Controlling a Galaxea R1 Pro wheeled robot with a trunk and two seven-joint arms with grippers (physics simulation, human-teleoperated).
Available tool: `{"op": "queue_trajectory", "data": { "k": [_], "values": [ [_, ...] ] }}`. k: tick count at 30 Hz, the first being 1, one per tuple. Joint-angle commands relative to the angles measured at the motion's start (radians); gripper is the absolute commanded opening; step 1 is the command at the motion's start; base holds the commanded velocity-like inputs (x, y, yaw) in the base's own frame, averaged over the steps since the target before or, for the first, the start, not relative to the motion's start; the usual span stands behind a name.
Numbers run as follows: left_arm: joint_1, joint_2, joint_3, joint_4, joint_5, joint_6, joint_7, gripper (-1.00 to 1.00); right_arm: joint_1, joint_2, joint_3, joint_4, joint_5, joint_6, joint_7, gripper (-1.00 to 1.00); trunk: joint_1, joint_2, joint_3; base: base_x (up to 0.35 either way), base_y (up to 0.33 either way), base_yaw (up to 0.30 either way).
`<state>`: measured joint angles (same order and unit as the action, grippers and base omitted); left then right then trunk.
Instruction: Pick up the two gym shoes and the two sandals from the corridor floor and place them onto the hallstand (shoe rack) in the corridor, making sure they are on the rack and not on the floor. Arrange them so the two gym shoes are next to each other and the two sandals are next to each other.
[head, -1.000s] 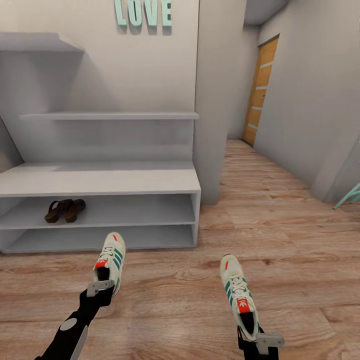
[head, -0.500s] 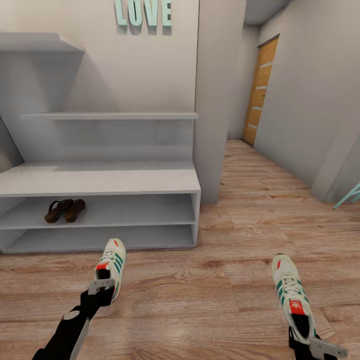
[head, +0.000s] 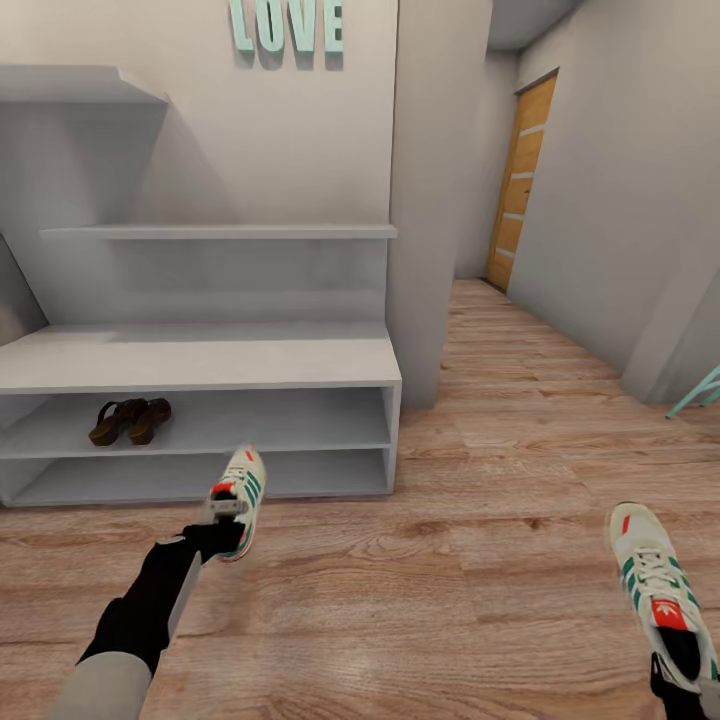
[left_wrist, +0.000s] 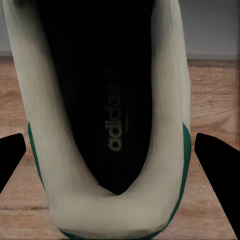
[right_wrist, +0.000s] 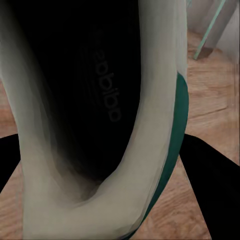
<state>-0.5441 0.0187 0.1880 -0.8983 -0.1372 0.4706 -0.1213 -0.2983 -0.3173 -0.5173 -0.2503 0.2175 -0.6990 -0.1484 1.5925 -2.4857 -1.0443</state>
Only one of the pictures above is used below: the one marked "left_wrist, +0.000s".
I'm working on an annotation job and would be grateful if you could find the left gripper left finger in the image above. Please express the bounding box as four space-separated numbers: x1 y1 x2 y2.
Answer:
0 133 26 193

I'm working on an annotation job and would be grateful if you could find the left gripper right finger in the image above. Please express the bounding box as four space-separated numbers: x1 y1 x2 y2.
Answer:
194 133 240 240

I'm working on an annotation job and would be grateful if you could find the gym shoe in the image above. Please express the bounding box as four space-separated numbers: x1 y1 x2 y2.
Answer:
3 0 192 240

